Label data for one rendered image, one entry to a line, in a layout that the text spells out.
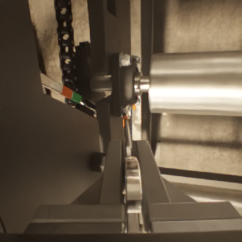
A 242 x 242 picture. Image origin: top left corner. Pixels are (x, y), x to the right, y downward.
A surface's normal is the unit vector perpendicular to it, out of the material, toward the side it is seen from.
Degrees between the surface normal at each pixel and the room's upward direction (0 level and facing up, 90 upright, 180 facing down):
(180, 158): 0
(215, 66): 37
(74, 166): 90
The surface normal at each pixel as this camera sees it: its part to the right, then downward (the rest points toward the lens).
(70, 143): 0.97, 0.05
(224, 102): -0.22, 0.69
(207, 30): -0.26, 0.31
